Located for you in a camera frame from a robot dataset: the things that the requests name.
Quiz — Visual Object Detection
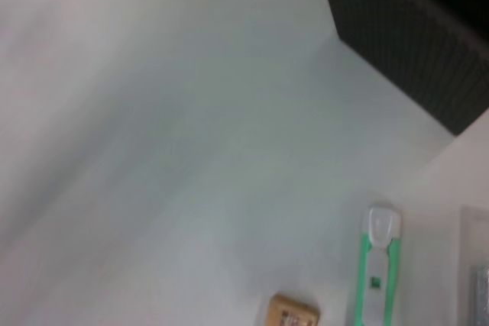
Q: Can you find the grey glitter pen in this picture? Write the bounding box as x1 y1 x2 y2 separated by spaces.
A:
458 205 489 326

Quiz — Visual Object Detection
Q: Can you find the tan eraser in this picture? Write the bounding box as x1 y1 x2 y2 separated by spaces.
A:
266 293 321 326

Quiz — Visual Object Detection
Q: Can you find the black mesh pen holder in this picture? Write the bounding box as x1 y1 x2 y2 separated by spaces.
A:
316 0 489 137

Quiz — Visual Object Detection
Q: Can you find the green utility knife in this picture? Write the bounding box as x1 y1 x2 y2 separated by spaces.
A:
353 206 403 326

